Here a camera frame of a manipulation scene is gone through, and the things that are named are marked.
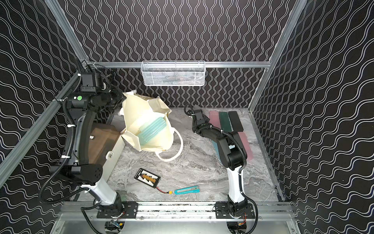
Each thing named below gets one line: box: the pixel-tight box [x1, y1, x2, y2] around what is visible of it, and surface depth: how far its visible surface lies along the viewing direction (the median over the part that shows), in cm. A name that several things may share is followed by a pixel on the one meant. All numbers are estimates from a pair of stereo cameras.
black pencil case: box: [227, 110, 244, 132], surface depth 112 cm
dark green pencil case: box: [218, 111, 234, 133], surface depth 115 cm
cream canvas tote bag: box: [121, 92, 184, 162], surface depth 93 cm
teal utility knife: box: [174, 185, 201, 195], surface depth 83 cm
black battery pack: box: [133, 167, 162, 189], surface depth 85 cm
